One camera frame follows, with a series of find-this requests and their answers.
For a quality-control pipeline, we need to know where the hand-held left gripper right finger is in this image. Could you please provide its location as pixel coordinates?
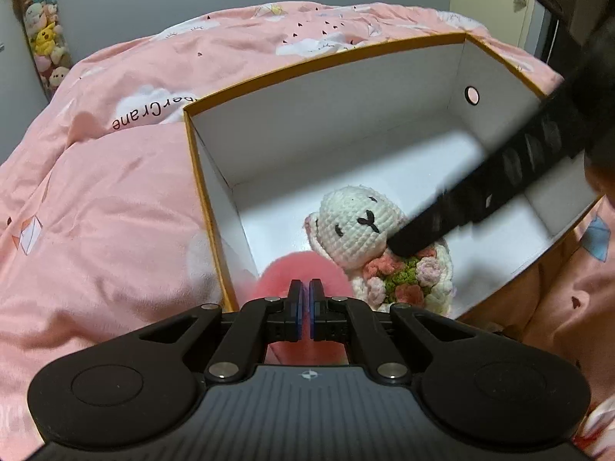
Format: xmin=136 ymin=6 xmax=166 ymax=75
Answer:
xmin=310 ymin=279 xmax=476 ymax=384

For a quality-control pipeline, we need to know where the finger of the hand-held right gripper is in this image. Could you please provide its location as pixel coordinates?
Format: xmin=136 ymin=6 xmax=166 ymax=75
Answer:
xmin=388 ymin=81 xmax=586 ymax=257

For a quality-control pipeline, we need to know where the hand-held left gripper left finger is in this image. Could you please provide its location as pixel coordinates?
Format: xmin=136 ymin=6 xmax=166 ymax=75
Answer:
xmin=137 ymin=279 xmax=304 ymax=384

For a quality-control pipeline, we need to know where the pink plush ball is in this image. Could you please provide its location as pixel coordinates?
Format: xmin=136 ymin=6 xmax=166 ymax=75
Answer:
xmin=252 ymin=251 xmax=351 ymax=366

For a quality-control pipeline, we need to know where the white crochet bunny toy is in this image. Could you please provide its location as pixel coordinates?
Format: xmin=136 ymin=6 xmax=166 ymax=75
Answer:
xmin=304 ymin=185 xmax=455 ymax=318

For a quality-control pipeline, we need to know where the orange cardboard box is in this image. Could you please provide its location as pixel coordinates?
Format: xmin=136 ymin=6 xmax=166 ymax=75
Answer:
xmin=184 ymin=33 xmax=603 ymax=320

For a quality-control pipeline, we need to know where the pink printed blanket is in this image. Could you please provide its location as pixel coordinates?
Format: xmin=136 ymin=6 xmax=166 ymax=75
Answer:
xmin=0 ymin=0 xmax=615 ymax=461

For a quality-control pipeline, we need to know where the hanging column of plush toys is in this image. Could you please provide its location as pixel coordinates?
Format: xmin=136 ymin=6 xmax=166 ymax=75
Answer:
xmin=10 ymin=0 xmax=73 ymax=101

